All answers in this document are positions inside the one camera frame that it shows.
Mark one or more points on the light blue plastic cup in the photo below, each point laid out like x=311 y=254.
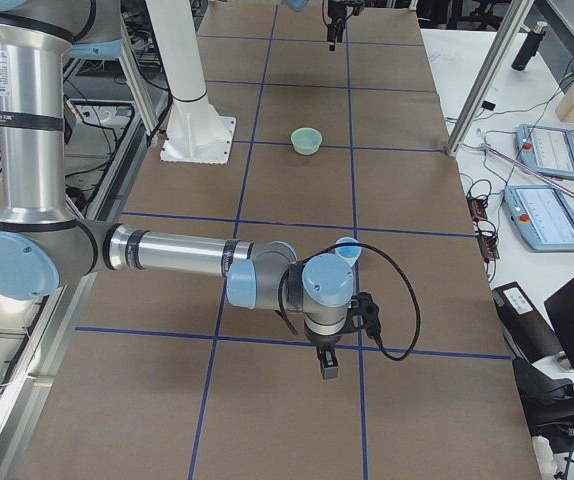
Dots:
x=348 y=249

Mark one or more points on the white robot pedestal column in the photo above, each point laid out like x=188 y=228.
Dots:
x=196 y=133

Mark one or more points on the near blue teach pendant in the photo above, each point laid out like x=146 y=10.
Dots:
x=541 y=216

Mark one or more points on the far blue teach pendant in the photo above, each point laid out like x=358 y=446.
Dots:
x=547 y=150

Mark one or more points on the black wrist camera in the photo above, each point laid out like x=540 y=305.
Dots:
x=367 y=311

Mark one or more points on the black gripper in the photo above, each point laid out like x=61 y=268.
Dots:
x=323 y=343
x=336 y=11

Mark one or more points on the black bottle on desk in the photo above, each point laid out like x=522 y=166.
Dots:
x=529 y=47

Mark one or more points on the green ceramic bowl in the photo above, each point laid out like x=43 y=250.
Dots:
x=306 y=141

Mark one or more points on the aluminium frame post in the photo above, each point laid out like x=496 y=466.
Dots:
x=510 y=26

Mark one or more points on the reacher grabber stick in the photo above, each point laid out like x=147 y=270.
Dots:
x=528 y=170

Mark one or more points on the blue teach pendant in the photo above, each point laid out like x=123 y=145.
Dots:
x=547 y=150
x=541 y=216

